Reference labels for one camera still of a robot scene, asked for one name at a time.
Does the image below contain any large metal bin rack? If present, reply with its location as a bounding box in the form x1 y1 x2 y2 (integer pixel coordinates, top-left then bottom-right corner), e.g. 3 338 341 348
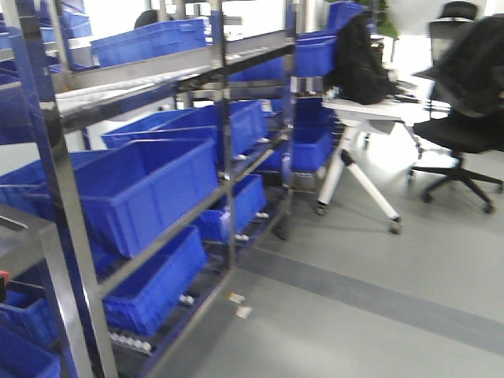
1 1 296 377

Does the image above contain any blue bin on rack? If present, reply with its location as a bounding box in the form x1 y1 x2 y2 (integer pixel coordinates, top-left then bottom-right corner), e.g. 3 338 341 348
75 139 217 258

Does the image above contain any blue bin lower rack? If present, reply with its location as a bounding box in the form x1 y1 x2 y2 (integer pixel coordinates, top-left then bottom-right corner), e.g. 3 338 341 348
103 226 208 336

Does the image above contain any white folding desk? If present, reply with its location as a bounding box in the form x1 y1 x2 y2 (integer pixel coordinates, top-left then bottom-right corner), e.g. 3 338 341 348
314 92 434 235

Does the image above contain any black backpack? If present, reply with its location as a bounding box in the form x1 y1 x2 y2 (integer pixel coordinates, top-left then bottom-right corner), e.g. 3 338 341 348
324 12 397 105

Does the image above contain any black office chair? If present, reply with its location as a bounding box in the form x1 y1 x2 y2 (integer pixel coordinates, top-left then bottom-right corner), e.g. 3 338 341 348
406 13 503 213

